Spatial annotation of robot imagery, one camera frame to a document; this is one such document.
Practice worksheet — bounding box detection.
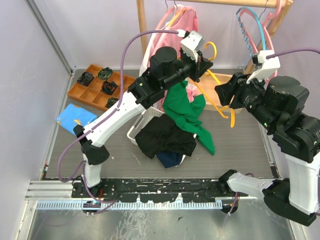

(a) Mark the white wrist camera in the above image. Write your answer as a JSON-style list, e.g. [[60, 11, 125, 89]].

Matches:
[[246, 50, 281, 84], [177, 29, 205, 63]]

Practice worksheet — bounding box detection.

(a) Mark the wooden clothes rack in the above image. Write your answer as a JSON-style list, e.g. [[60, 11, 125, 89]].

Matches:
[[136, 0, 294, 115]]

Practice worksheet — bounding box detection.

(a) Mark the green t shirt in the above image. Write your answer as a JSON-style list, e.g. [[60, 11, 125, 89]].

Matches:
[[162, 80, 216, 155]]

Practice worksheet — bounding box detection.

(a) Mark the dark rolled sock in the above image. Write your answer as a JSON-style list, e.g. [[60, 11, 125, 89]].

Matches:
[[97, 67, 113, 81], [76, 72, 94, 87], [101, 80, 118, 95], [105, 97, 119, 109]]

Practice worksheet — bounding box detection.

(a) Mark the light blue metal-hook hanger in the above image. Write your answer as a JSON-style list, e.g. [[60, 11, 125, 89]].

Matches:
[[236, 6, 268, 55]]

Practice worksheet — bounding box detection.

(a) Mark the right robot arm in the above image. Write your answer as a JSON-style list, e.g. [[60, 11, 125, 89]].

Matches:
[[215, 73, 320, 226]]

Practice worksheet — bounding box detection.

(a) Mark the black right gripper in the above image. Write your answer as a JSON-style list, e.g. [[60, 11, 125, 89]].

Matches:
[[214, 69, 280, 131]]

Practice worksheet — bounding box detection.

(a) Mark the black t shirt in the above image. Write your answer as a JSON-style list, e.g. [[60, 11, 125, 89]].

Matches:
[[135, 114, 197, 159]]

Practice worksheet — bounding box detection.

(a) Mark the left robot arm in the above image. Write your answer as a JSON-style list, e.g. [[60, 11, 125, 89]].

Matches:
[[73, 46, 213, 198]]

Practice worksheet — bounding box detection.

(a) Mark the orange wooden compartment tray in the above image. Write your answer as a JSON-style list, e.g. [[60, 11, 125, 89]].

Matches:
[[67, 64, 121, 112]]

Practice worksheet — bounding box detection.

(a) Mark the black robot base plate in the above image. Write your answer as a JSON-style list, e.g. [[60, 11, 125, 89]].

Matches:
[[71, 177, 241, 204]]

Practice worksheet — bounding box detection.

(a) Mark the navy blue t shirt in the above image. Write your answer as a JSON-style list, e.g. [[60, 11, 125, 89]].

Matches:
[[156, 151, 184, 169]]

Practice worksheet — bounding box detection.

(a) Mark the orange plastic hanger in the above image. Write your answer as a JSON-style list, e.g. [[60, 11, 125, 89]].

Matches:
[[165, 5, 187, 28]]

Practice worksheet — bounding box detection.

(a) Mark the pink plastic hanger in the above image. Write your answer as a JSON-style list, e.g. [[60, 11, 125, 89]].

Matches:
[[239, 0, 283, 86]]

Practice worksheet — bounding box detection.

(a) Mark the blue folded cloth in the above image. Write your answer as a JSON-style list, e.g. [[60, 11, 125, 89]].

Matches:
[[56, 103, 98, 136]]

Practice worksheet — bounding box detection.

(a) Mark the pink t shirt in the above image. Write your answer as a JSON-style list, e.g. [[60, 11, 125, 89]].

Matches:
[[147, 6, 200, 103]]

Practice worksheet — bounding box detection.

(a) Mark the pink hanger of white shirt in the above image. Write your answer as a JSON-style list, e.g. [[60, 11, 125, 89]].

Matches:
[[155, 0, 178, 30]]

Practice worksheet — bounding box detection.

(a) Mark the white plastic basket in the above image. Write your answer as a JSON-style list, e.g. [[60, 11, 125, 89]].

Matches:
[[127, 107, 197, 163]]

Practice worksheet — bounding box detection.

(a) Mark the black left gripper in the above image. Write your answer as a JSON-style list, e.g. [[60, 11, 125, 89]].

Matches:
[[162, 50, 214, 92]]

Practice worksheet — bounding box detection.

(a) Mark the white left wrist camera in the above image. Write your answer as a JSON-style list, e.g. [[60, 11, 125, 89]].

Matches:
[[177, 29, 205, 63]]

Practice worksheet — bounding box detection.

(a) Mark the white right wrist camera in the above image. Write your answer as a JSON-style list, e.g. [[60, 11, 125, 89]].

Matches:
[[246, 50, 281, 84]]

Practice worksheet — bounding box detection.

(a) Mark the yellow plastic hanger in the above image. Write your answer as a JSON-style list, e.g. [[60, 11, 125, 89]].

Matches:
[[193, 41, 236, 128]]

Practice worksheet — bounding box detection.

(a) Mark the white t shirt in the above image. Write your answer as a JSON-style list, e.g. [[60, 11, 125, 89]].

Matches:
[[138, 28, 166, 111]]

